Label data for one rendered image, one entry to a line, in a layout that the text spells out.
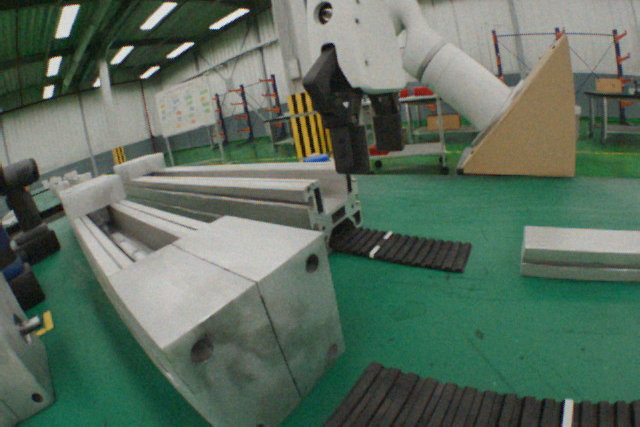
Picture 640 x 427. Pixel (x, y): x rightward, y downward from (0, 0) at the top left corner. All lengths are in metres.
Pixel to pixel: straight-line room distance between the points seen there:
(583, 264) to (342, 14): 0.29
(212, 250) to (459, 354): 0.17
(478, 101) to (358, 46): 0.43
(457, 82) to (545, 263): 0.44
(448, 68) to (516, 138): 0.21
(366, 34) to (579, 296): 0.27
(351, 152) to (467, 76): 0.44
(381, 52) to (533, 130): 0.35
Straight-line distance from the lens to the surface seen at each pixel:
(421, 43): 0.65
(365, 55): 0.23
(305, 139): 3.51
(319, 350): 0.18
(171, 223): 0.28
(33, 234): 0.74
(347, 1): 0.24
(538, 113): 0.53
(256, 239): 0.17
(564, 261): 0.28
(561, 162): 0.55
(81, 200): 0.50
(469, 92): 0.62
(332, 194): 0.36
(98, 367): 0.30
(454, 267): 0.28
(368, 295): 0.26
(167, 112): 6.50
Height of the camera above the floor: 0.94
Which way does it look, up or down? 16 degrees down
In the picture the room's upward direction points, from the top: 10 degrees counter-clockwise
